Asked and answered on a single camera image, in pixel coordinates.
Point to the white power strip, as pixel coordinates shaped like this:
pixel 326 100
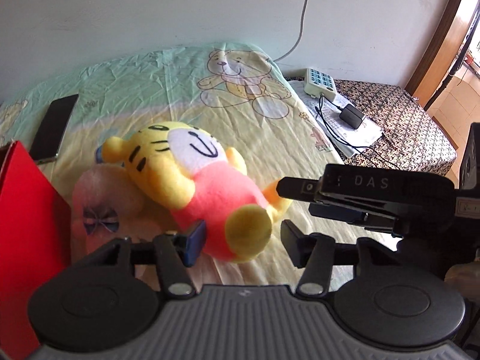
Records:
pixel 318 84

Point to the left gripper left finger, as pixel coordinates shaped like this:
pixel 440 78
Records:
pixel 174 254

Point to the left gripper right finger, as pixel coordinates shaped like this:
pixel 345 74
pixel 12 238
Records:
pixel 315 253

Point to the stack of papers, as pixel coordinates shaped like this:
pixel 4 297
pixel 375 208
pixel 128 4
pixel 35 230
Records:
pixel 337 119

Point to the brown patterned tablecloth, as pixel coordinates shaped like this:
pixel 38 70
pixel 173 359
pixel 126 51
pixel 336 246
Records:
pixel 410 140

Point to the yellow tiger plush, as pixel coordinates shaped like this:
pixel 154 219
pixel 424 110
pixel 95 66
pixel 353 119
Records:
pixel 187 171

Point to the black power adapter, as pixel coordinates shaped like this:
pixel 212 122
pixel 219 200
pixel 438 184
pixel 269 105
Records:
pixel 352 116

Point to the black smartphone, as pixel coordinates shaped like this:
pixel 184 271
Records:
pixel 50 134

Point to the person's right hand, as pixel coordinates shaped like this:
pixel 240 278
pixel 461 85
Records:
pixel 465 278

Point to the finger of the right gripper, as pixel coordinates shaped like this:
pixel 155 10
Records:
pixel 299 188
pixel 338 213

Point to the pink round plush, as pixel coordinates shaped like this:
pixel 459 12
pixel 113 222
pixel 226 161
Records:
pixel 106 205

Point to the red cardboard box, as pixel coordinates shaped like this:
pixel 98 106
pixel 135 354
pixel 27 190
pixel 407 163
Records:
pixel 35 243

